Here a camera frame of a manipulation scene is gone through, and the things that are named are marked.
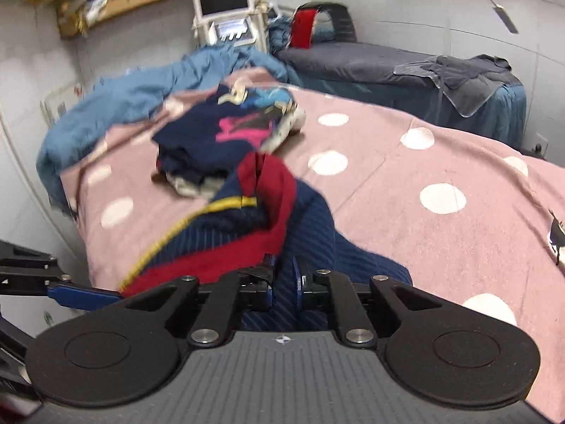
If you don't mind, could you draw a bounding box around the pink polka dot blanket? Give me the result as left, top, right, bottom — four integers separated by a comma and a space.
59, 68, 565, 420

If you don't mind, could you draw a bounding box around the navy and red knit sweater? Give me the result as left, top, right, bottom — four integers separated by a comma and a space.
118, 152, 414, 332

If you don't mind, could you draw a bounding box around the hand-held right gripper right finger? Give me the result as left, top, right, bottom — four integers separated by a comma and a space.
293, 257, 442, 348

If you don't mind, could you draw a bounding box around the grey towel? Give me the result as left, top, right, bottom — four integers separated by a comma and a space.
394, 54, 522, 118

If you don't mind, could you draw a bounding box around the white wall outlet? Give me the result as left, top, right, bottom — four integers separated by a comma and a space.
531, 132, 551, 156

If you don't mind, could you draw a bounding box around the stack of folded dark clothes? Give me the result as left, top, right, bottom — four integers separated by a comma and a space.
150, 83, 308, 200

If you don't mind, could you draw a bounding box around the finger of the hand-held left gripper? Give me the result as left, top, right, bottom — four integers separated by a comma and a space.
0, 311, 36, 400
0, 239, 125, 311

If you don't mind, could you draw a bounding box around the white machine with monitor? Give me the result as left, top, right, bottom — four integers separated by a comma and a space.
191, 0, 271, 54

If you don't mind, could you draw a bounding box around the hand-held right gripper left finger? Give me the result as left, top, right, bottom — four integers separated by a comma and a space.
126, 264, 275, 348

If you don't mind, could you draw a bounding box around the blue bed skirt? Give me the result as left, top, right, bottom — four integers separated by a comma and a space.
287, 73, 528, 148

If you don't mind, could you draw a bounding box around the blue duvet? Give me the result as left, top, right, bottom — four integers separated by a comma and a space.
36, 46, 292, 208

